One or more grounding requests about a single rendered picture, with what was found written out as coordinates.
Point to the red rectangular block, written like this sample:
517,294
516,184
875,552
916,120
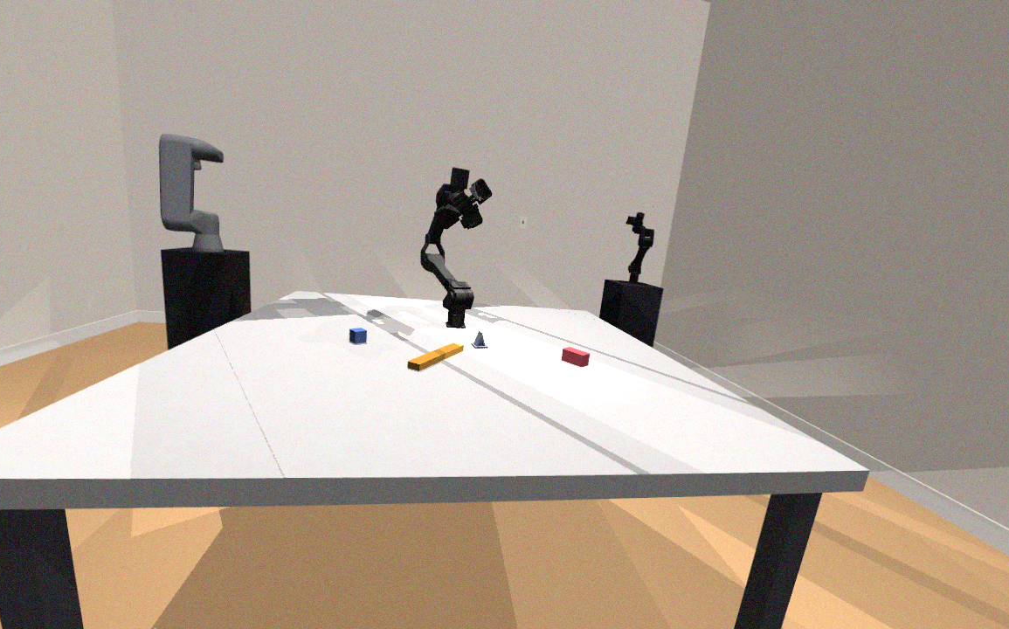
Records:
575,356

